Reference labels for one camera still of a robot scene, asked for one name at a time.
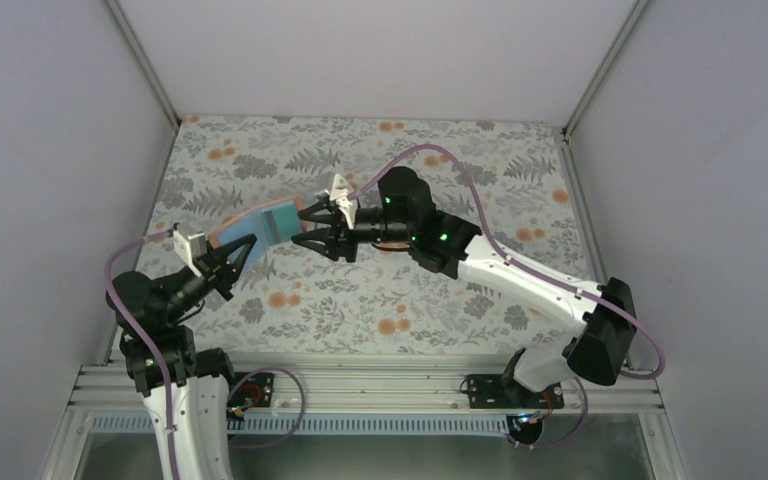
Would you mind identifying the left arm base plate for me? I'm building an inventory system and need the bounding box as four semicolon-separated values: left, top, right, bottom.
226;372;274;419

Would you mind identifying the aluminium rail frame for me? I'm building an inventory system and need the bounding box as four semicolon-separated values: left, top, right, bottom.
67;352;665;414

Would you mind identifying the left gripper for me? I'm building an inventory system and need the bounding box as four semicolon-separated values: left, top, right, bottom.
161;229;254;323

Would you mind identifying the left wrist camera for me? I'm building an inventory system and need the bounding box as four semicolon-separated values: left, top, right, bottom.
172;223;207;277

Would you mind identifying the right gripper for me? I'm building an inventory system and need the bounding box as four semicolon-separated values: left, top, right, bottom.
292;200;414;261

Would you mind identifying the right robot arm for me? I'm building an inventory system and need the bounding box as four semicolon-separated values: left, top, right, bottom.
292;167;637;407

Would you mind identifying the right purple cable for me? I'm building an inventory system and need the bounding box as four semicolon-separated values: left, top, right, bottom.
350;144;668;452

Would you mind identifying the floral table mat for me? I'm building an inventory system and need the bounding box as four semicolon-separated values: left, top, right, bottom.
152;115;588;354

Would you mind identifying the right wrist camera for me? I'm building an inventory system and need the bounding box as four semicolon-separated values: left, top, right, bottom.
317;174;359;230

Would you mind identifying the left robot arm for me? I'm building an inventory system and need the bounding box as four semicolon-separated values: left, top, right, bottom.
104;231;257;479

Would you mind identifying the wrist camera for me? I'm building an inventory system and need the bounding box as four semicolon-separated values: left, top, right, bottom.
317;174;359;230
172;223;207;277

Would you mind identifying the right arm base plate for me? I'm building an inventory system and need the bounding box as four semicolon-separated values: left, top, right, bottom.
459;374;565;410

